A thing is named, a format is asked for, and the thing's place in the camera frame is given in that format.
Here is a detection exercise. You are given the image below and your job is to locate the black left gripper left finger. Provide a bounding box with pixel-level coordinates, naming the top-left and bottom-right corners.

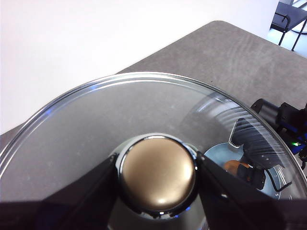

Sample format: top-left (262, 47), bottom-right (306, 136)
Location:
top-left (0, 153), bottom-right (120, 230)

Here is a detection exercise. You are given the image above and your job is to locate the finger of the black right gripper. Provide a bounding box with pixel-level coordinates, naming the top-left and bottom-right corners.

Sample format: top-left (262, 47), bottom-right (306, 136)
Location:
top-left (229, 117), bottom-right (276, 168)
top-left (236, 164), bottom-right (266, 191)

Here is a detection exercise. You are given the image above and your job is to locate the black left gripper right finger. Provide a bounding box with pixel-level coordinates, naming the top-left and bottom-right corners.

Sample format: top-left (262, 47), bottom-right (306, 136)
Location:
top-left (195, 151), bottom-right (307, 230)

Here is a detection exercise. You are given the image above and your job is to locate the brown potato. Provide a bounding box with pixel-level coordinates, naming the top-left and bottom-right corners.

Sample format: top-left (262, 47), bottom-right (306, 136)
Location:
top-left (224, 160), bottom-right (251, 179)

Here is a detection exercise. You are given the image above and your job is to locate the glass lid with green knob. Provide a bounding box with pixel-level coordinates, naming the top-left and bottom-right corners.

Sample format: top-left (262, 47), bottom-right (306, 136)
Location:
top-left (0, 71), bottom-right (307, 230)

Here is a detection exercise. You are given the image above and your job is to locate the blue round plate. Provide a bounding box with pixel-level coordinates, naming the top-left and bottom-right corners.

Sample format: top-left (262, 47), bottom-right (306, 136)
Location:
top-left (203, 142), bottom-right (293, 201)

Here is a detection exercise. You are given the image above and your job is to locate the black metal frame furniture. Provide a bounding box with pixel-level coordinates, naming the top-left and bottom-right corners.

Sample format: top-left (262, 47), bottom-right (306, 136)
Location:
top-left (270, 0), bottom-right (307, 52)

